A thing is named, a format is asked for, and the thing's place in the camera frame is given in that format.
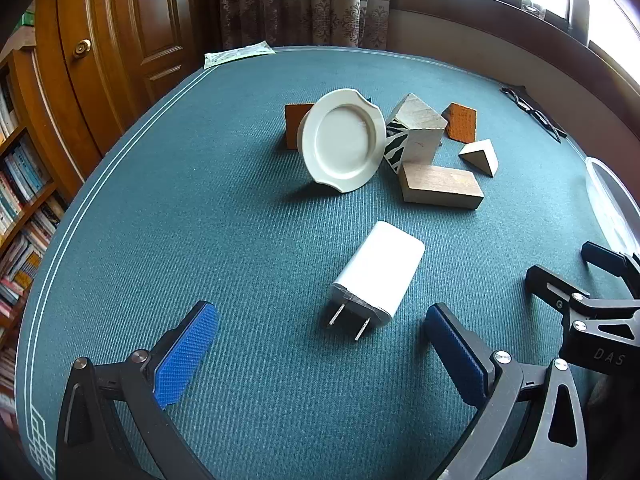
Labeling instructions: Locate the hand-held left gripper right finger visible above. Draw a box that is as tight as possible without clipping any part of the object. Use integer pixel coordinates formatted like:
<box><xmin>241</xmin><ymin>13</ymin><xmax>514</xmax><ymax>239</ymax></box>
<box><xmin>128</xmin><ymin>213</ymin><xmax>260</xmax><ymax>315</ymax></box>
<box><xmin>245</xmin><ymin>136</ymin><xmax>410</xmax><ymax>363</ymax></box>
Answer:
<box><xmin>425</xmin><ymin>303</ymin><xmax>588</xmax><ymax>480</ymax></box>

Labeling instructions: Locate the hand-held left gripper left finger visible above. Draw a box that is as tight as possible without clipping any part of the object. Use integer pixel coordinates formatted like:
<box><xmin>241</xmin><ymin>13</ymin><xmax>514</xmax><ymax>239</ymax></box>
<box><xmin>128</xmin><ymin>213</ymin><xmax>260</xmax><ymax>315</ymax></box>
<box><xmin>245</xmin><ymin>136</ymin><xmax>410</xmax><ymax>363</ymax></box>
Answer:
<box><xmin>55</xmin><ymin>301</ymin><xmax>221</xmax><ymax>480</ymax></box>

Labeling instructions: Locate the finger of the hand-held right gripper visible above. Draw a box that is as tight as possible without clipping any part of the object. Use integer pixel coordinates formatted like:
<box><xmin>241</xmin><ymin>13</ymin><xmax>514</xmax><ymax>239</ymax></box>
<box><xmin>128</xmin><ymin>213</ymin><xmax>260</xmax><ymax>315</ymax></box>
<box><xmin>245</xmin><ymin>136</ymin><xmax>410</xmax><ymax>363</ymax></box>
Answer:
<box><xmin>525</xmin><ymin>264</ymin><xmax>596</xmax><ymax>318</ymax></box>
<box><xmin>581</xmin><ymin>241</ymin><xmax>640</xmax><ymax>286</ymax></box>

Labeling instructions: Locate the clear plastic basin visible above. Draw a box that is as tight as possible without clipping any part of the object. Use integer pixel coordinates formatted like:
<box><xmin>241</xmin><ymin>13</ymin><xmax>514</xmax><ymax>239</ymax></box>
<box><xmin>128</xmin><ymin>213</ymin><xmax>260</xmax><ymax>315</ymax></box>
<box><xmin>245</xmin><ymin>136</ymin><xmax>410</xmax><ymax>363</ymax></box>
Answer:
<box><xmin>584</xmin><ymin>156</ymin><xmax>640</xmax><ymax>256</ymax></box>

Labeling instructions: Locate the white charger plug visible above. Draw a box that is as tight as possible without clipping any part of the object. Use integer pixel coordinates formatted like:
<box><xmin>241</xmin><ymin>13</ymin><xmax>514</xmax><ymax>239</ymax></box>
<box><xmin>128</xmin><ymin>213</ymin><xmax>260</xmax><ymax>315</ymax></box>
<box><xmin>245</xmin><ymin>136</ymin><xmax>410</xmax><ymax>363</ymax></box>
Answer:
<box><xmin>327</xmin><ymin>220</ymin><xmax>427</xmax><ymax>343</ymax></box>

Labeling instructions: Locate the pale wooden triangular block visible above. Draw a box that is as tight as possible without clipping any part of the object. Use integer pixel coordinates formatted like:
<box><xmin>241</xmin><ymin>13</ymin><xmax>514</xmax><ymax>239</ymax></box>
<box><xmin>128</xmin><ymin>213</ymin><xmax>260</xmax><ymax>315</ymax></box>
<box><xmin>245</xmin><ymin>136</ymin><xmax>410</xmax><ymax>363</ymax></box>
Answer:
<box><xmin>458</xmin><ymin>138</ymin><xmax>500</xmax><ymax>178</ymax></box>

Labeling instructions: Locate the brown rectangular wooden block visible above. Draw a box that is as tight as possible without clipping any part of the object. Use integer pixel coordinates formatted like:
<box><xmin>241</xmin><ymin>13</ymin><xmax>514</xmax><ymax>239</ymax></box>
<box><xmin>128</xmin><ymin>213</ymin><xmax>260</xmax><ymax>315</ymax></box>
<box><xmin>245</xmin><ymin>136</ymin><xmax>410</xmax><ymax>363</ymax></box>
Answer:
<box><xmin>398</xmin><ymin>163</ymin><xmax>486</xmax><ymax>210</ymax></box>

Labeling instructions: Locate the orange triangular block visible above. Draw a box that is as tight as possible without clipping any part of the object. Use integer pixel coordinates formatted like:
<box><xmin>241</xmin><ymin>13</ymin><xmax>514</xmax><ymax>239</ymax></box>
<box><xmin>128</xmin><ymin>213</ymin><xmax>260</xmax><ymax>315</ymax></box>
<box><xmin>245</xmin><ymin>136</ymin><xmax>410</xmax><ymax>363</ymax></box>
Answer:
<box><xmin>441</xmin><ymin>102</ymin><xmax>477</xmax><ymax>144</ymax></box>
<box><xmin>284</xmin><ymin>103</ymin><xmax>317</xmax><ymax>151</ymax></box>

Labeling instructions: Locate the zebra striped white block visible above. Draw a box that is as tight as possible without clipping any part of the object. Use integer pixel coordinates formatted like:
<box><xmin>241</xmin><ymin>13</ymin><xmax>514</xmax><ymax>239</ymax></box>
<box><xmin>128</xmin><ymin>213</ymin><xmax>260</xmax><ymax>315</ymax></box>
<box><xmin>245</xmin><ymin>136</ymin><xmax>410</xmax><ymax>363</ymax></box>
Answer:
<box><xmin>384</xmin><ymin>92</ymin><xmax>448</xmax><ymax>175</ymax></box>

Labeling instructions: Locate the white plate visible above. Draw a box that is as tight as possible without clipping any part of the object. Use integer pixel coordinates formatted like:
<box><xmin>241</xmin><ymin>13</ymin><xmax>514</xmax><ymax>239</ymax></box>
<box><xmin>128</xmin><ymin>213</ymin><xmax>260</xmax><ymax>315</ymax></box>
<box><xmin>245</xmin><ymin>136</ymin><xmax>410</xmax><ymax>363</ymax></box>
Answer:
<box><xmin>297</xmin><ymin>88</ymin><xmax>388</xmax><ymax>194</ymax></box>

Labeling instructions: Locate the black phone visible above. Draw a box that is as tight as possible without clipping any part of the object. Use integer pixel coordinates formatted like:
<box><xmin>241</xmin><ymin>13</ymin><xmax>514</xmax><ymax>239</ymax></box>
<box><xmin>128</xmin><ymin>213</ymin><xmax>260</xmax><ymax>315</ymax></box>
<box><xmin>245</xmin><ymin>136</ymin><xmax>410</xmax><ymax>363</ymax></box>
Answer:
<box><xmin>532</xmin><ymin>107</ymin><xmax>568</xmax><ymax>144</ymax></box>

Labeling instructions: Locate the black wristwatch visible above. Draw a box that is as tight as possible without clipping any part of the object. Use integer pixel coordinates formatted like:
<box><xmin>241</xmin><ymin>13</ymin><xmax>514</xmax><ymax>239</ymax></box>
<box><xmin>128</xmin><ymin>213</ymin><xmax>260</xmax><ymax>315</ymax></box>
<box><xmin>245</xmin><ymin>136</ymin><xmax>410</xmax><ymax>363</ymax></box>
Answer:
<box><xmin>500</xmin><ymin>86</ymin><xmax>541</xmax><ymax>116</ymax></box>

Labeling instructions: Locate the bookshelf with books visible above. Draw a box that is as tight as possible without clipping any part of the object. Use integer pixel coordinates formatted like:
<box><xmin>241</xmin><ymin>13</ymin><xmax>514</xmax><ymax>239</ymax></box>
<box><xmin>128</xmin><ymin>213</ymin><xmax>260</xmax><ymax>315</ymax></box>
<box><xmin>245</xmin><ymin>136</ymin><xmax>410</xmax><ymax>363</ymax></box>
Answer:
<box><xmin>0</xmin><ymin>67</ymin><xmax>68</xmax><ymax>411</ymax></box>

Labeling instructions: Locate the wooden bookshelf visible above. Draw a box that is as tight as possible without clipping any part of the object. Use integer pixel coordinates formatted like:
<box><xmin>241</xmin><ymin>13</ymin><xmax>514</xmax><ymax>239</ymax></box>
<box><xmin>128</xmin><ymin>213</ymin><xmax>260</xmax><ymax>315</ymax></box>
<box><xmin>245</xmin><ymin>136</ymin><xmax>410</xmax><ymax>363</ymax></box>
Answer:
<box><xmin>0</xmin><ymin>35</ymin><xmax>86</xmax><ymax>411</ymax></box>

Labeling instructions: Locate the wooden door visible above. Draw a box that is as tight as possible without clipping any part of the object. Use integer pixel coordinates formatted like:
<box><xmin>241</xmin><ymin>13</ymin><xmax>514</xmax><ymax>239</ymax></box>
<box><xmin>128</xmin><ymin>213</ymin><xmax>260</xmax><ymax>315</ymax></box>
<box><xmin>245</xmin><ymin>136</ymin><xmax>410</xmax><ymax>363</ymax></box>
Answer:
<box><xmin>87</xmin><ymin>0</ymin><xmax>223</xmax><ymax>128</ymax></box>
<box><xmin>30</xmin><ymin>0</ymin><xmax>131</xmax><ymax>186</ymax></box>

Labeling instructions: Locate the paper packet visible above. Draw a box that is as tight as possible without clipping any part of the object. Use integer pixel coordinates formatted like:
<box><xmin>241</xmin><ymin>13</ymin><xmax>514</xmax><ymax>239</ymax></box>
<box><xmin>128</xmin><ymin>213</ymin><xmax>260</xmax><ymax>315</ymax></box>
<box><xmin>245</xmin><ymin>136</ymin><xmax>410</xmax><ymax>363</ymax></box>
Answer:
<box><xmin>203</xmin><ymin>44</ymin><xmax>275</xmax><ymax>70</ymax></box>

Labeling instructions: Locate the patterned beige curtain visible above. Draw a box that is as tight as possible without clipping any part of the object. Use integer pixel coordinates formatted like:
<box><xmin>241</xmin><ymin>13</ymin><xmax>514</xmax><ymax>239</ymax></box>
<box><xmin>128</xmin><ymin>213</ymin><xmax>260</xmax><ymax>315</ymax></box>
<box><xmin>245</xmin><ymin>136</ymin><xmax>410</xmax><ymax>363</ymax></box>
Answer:
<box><xmin>217</xmin><ymin>0</ymin><xmax>393</xmax><ymax>52</ymax></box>

